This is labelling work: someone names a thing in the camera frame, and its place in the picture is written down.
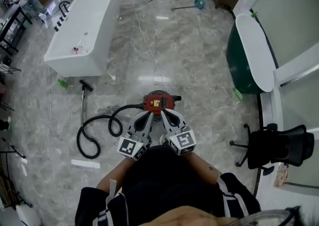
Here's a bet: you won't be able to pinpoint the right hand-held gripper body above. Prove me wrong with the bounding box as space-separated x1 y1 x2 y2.
159 123 196 157

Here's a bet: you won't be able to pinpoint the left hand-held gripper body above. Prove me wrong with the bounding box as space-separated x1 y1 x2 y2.
117 121 153 162

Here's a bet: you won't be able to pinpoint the red vacuum cleaner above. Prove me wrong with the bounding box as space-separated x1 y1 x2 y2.
143 90 182 122

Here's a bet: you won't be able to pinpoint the person's left forearm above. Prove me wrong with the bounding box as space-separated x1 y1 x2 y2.
96 155 133 196

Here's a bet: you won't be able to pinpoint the person's right forearm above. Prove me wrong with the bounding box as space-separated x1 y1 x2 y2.
183 152 220 186

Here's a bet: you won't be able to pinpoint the metal vacuum wand with nozzle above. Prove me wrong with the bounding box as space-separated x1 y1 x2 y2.
79 80 94 128

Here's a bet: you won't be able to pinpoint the person's black striped shirt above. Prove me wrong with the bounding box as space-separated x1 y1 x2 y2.
74 144 262 226

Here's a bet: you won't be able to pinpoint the white flat strip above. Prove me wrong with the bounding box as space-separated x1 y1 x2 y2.
71 159 101 169

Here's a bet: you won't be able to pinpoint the green plastic bottle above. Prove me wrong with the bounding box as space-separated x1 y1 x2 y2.
57 78 73 92
232 87 245 102

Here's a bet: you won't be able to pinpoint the green oval bathtub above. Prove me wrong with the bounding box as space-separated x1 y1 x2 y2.
226 12 279 94

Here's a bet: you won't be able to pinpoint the black office chair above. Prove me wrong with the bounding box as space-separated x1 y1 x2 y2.
229 122 315 175

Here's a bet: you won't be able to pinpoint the patterned plastic bag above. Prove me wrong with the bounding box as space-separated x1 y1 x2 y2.
273 162 290 188

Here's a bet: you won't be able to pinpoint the white rectangular bathtub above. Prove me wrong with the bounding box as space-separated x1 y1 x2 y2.
43 0 121 78

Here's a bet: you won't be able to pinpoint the person's glasses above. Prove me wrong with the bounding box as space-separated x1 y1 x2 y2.
236 206 303 226

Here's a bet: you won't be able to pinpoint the black tripod stand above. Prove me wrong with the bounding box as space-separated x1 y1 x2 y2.
0 137 27 160

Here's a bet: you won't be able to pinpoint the white plastic container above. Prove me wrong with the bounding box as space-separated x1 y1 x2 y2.
15 204 42 226

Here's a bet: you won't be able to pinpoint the black bathtub faucet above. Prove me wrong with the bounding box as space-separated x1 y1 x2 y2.
54 0 71 32

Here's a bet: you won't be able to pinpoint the black metal table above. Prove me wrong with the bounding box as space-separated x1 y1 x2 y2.
0 3 33 57

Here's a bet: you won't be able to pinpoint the black vacuum hose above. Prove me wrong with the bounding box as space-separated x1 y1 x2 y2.
76 104 146 159

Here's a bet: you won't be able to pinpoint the green dustpan with handle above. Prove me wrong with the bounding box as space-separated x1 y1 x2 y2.
171 0 206 11

